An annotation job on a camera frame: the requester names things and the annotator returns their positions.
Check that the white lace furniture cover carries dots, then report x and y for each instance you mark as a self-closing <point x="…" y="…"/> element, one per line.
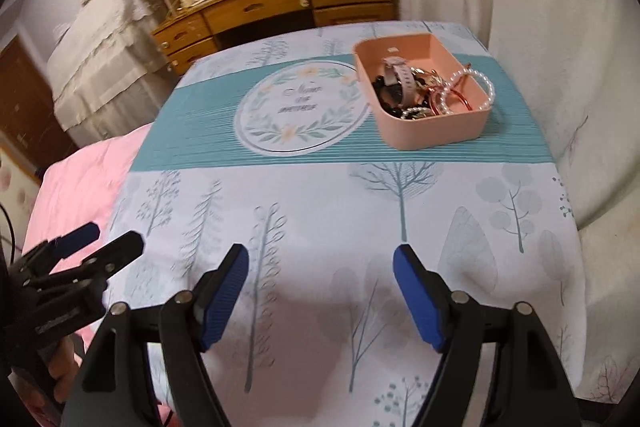
<point x="107" y="74"/>

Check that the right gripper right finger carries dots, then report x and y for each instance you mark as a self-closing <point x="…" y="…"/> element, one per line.
<point x="441" y="325"/>

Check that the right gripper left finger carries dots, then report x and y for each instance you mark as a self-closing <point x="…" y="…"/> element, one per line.
<point x="190" y="323"/>

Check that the gold leaf hair comb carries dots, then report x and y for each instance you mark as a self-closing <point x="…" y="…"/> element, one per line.
<point x="427" y="82"/>

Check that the printed tree bedsheet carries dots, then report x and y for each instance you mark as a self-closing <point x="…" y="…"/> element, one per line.
<point x="273" y="145"/>

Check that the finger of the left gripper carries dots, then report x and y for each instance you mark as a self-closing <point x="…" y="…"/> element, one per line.
<point x="110" y="256"/>
<point x="41" y="260"/>

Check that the pink blanket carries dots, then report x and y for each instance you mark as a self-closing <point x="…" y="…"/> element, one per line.
<point x="83" y="188"/>

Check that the pink jewelry box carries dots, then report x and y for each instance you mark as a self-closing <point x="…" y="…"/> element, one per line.
<point x="457" y="113"/>

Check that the wooden desk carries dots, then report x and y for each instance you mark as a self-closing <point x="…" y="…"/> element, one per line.
<point x="215" y="25"/>

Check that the left hand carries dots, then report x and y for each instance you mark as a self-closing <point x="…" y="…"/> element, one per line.
<point x="63" y="368"/>

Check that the white curtain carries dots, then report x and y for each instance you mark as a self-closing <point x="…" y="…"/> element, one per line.
<point x="576" y="62"/>

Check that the brown wooden door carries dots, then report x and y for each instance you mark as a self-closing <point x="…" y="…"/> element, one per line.
<point x="27" y="112"/>

